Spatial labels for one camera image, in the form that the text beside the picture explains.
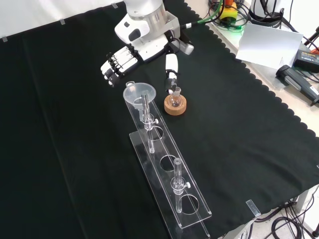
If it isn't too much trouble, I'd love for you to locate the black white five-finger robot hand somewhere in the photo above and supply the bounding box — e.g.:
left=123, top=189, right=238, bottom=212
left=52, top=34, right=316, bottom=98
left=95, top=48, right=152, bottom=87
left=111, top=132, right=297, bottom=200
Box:
left=100, top=15, right=180, bottom=95

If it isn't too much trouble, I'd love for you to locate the translucent plastic funnel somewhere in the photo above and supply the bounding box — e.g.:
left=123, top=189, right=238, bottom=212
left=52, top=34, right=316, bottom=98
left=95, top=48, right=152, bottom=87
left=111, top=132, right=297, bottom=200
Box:
left=123, top=81, right=157, bottom=123

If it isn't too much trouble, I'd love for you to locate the clear acrylic funnel stand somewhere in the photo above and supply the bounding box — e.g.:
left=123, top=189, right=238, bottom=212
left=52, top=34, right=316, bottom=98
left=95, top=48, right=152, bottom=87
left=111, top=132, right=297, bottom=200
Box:
left=124, top=91, right=213, bottom=239

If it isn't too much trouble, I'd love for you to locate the small round-bottom glass flask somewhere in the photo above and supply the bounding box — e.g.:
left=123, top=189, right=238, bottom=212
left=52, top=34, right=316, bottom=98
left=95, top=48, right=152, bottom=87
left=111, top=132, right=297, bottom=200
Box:
left=169, top=87, right=182, bottom=108

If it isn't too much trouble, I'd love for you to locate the yellow stop button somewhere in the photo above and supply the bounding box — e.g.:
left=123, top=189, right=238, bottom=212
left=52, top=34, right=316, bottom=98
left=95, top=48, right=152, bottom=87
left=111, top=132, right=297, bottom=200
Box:
left=221, top=0, right=239, bottom=22

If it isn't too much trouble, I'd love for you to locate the pale board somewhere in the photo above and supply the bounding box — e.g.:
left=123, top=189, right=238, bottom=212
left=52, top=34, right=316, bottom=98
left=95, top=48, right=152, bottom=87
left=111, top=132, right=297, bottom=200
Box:
left=235, top=21, right=304, bottom=70

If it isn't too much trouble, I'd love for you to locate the black bench cloth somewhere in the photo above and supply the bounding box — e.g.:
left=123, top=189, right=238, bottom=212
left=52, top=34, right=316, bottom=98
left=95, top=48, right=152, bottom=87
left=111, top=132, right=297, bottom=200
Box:
left=0, top=0, right=319, bottom=239

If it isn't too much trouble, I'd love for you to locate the black grey handheld tool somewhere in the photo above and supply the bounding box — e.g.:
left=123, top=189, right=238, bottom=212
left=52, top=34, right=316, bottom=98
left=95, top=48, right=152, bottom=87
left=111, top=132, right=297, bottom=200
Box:
left=275, top=64, right=319, bottom=107

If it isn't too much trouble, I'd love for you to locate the black power adapter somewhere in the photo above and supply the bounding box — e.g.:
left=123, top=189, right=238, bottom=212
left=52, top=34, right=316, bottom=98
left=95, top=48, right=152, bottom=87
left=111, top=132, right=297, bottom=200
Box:
left=293, top=48, right=319, bottom=73

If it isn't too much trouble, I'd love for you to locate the white table leg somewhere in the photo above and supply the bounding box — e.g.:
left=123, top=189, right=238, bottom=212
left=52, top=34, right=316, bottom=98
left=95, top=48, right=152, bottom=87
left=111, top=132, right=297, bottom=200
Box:
left=296, top=184, right=319, bottom=225

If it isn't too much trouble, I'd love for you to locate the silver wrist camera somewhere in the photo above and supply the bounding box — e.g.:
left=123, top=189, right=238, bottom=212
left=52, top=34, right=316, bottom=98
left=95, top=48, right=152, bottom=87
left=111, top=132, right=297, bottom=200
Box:
left=177, top=38, right=194, bottom=56

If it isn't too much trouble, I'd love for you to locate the green cable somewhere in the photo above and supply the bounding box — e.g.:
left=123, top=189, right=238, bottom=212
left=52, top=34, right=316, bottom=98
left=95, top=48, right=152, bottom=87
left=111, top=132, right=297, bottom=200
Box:
left=180, top=0, right=226, bottom=29

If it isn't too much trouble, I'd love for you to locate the cork ring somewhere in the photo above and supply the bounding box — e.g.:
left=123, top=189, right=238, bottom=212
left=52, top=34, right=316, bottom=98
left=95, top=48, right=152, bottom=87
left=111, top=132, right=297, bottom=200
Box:
left=163, top=96, right=187, bottom=116

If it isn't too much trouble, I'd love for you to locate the black floor cable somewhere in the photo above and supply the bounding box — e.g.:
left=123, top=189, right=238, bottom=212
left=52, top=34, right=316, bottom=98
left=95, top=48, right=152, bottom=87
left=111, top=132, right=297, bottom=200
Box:
left=254, top=196, right=319, bottom=239

